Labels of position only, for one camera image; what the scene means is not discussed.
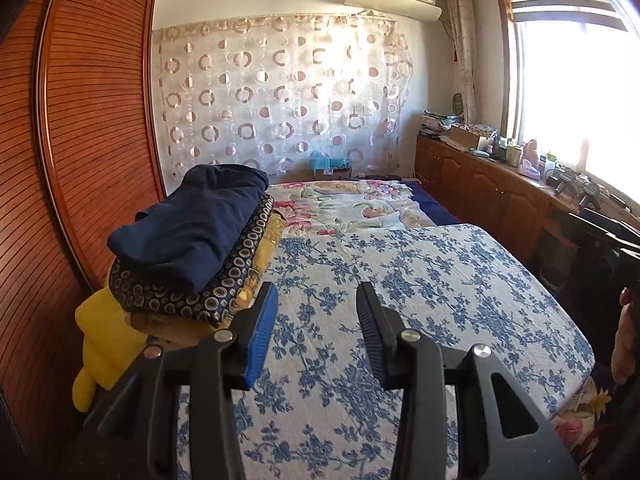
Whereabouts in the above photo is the white air deflector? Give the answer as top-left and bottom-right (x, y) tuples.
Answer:
(346, 0), (445, 22)

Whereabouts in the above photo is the person's right hand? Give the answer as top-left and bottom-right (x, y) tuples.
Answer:
(611, 286), (640, 387)

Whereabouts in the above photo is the black device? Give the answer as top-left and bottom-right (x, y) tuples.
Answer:
(577, 182), (608, 211)
(545, 167), (581, 196)

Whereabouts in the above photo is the pile of papers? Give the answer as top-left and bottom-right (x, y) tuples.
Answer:
(420, 110), (453, 141)

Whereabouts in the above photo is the pink floral bedsheet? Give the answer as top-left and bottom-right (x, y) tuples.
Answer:
(267, 179), (436, 236)

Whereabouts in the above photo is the blue floral white blanket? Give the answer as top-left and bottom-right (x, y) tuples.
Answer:
(175, 222), (597, 480)

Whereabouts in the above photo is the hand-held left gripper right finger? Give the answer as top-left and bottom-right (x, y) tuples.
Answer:
(356, 281), (581, 480)

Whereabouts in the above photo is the white patterned window curtain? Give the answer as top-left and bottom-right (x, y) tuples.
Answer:
(444, 0), (478, 126)

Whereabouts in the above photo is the cardboard box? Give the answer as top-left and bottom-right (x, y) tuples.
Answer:
(449, 125), (493, 151)

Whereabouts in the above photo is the dark floral quilt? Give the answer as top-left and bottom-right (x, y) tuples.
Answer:
(547, 377), (618, 466)

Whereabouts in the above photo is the wooden cabinet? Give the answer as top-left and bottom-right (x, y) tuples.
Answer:
(415, 135), (640, 281)

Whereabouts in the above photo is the sheer circle-patterned curtain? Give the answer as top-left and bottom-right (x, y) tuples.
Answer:
(157, 14), (416, 181)

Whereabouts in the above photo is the gold patterned cloth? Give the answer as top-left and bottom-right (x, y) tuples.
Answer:
(125, 210), (287, 348)

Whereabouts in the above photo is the teal cloth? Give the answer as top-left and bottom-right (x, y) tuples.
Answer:
(311, 152), (353, 173)

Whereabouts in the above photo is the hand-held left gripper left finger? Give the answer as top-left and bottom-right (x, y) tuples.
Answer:
(97, 281), (280, 480)

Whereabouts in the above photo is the navy blue printed t-shirt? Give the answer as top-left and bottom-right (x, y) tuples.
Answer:
(106, 164), (271, 295)

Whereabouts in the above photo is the black circle-patterned cloth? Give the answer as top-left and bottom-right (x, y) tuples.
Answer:
(109, 195), (277, 328)

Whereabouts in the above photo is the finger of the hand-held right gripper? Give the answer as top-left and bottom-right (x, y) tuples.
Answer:
(566, 208), (640, 247)

